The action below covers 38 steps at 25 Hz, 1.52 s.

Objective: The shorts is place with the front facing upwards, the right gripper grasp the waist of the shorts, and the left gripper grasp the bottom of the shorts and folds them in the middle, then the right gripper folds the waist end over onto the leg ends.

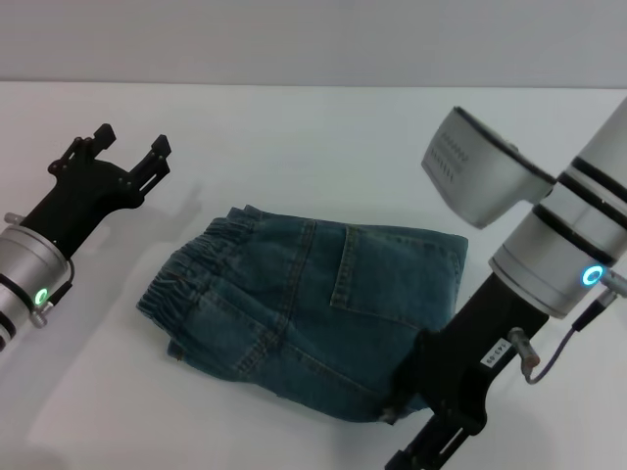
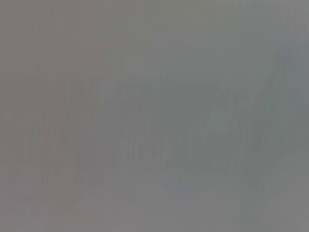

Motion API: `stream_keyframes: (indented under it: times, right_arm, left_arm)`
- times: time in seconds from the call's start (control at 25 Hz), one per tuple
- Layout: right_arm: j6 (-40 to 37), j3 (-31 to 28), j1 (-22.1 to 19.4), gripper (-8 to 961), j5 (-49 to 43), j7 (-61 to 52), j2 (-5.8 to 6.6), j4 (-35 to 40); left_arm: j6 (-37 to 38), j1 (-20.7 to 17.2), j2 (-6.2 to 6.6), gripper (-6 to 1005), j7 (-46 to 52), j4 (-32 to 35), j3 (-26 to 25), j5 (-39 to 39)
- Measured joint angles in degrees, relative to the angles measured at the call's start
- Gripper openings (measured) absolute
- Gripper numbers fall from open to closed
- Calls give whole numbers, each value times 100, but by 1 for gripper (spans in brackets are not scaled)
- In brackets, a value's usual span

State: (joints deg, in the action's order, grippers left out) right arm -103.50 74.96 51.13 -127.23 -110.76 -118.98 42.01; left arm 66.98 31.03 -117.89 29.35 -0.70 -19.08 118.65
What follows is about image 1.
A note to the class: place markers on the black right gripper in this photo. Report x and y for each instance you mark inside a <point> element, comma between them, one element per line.
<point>470,352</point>

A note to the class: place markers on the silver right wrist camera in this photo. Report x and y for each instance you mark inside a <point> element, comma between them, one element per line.
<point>490,171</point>

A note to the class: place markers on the blue denim shorts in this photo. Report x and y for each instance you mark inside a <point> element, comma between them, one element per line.
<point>294,294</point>

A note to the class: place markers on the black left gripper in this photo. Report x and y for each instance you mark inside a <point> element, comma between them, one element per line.
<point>83,196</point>

